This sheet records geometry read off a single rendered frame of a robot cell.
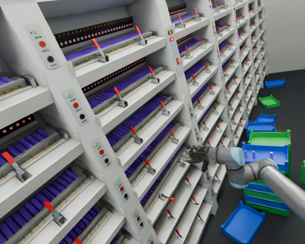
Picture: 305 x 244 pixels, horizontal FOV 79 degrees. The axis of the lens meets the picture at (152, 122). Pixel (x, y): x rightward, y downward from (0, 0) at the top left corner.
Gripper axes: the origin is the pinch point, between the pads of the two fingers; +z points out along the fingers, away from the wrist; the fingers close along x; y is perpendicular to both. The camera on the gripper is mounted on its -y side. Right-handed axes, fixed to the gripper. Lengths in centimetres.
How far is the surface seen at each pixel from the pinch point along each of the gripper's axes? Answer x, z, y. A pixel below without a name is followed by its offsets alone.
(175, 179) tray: 12.2, 2.3, -7.4
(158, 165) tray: 21.2, -0.6, 12.2
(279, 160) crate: -45, -41, -40
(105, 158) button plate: 47, -7, 39
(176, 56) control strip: -23, -10, 58
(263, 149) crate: -55, -31, -37
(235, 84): -139, 3, -7
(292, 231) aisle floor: -25, -42, -89
